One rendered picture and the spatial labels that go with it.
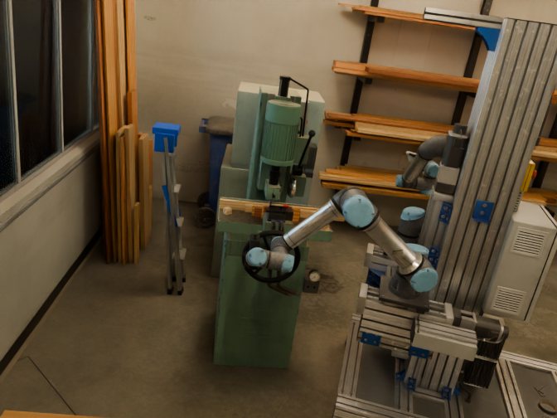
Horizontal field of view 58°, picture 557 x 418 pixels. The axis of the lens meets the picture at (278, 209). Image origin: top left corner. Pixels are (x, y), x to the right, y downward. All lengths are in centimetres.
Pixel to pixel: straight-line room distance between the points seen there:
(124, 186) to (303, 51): 210
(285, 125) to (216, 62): 242
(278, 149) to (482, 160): 96
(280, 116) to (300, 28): 239
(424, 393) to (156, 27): 370
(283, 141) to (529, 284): 132
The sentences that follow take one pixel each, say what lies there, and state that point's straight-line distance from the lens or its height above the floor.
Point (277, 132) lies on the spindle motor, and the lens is 254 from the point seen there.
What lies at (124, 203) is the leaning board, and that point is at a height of 49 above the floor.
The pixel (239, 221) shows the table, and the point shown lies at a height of 90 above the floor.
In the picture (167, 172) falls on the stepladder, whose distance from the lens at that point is 329.
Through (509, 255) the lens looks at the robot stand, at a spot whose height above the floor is 107.
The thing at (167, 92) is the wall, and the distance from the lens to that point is 496.
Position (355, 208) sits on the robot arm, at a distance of 198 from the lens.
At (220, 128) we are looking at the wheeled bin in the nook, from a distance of 433.
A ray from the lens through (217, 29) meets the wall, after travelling 484.
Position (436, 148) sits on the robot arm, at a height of 140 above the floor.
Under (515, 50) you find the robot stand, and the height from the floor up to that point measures 191.
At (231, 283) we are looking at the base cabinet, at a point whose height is 55.
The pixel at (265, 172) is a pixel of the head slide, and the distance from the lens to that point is 276.
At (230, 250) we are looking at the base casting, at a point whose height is 74.
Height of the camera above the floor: 193
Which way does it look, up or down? 21 degrees down
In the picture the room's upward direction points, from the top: 8 degrees clockwise
